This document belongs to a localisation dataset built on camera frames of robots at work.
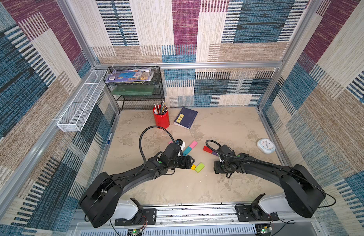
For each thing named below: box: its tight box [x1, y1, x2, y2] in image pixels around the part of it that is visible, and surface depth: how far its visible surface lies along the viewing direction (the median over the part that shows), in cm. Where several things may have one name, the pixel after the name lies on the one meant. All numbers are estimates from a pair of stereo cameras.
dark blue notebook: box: [173, 107, 199, 130], surface depth 114 cm
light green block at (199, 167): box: [194, 162, 206, 174], surface depth 91 cm
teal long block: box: [182, 146, 193, 156], surface depth 99 cm
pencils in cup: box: [152, 100, 169, 116], surface depth 104 cm
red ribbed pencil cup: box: [152, 103, 170, 129], surface depth 104 cm
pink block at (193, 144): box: [188, 140, 198, 150], surface depth 101 cm
